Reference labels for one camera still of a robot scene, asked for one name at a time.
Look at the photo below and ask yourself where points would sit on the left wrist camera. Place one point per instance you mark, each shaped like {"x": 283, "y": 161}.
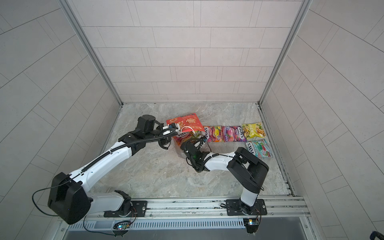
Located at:
{"x": 172, "y": 126}

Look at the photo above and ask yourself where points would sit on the teal cherry mint candy packet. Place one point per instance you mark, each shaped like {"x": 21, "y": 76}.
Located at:
{"x": 259, "y": 148}

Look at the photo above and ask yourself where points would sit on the right green circuit board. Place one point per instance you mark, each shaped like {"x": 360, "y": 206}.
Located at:
{"x": 251, "y": 225}

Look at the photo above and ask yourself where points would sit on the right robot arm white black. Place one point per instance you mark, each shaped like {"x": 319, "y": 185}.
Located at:
{"x": 249, "y": 171}

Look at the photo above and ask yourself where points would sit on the red paper gift bag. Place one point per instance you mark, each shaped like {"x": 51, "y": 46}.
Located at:
{"x": 188, "y": 123}

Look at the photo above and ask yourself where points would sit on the green circuit board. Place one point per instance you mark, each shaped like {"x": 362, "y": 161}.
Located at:
{"x": 251, "y": 225}
{"x": 121, "y": 228}

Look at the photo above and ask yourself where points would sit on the purple raspberry candy packet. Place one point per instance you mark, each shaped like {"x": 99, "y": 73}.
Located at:
{"x": 233, "y": 134}

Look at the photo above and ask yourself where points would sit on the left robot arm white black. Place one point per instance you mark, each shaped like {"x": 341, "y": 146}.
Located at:
{"x": 70, "y": 196}

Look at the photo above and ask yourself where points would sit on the yellow green snack packet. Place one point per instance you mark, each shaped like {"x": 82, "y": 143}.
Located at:
{"x": 255, "y": 130}

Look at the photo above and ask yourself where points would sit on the orange fruits candy packet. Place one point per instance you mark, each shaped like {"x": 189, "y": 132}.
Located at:
{"x": 213, "y": 134}

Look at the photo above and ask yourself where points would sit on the lemon blackcurrant candy packet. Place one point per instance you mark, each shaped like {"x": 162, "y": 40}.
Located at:
{"x": 183, "y": 137}

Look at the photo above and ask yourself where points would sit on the left green circuit board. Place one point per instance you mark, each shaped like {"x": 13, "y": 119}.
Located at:
{"x": 121, "y": 228}

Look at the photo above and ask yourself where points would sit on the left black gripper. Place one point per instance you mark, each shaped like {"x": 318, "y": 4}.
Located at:
{"x": 165, "y": 141}

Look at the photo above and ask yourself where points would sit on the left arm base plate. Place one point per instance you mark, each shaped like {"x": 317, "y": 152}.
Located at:
{"x": 128, "y": 210}

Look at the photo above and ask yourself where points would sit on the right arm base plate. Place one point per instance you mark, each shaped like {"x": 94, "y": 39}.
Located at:
{"x": 238, "y": 208}

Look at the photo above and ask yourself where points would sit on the aluminium mounting rail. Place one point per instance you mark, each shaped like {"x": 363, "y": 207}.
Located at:
{"x": 280, "y": 206}

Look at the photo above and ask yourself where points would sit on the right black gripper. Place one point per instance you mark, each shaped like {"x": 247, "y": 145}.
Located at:
{"x": 183, "y": 150}

